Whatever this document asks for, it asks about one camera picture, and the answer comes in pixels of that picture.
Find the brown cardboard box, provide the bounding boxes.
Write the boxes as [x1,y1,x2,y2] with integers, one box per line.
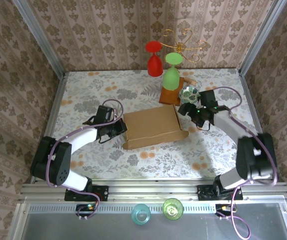
[122,104,190,151]

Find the leaf pattern bowl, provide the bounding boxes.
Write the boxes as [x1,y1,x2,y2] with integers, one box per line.
[179,85,201,106]

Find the brown wooden rack base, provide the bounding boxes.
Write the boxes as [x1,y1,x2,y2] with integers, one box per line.
[158,76,185,106]

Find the green plastic goblet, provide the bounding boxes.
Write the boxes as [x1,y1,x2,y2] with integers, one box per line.
[162,52,185,91]

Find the red plastic goblet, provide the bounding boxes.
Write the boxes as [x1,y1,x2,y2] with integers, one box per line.
[145,41,163,77]

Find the small black circuit board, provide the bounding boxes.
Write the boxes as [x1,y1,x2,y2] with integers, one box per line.
[75,203,97,217]
[215,203,237,217]

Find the teal glass cup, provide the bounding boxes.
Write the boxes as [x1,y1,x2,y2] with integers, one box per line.
[130,203,152,226]

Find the green glass cup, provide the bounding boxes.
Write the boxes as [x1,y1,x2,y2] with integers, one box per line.
[162,197,185,222]

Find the grey metal shelf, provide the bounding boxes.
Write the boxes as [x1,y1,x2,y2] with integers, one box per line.
[7,201,287,240]

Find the gold wire glass rack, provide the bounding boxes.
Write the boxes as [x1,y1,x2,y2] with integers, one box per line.
[160,28,208,63]

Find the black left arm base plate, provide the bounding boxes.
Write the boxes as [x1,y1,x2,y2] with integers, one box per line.
[64,185,110,202]

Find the aluminium frame rail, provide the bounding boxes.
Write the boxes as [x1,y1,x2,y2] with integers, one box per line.
[18,181,287,202]

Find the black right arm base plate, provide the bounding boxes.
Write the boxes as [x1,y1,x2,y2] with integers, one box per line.
[197,184,244,202]

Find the aluminium frame post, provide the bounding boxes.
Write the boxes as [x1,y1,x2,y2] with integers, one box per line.
[238,0,287,76]
[12,0,67,79]

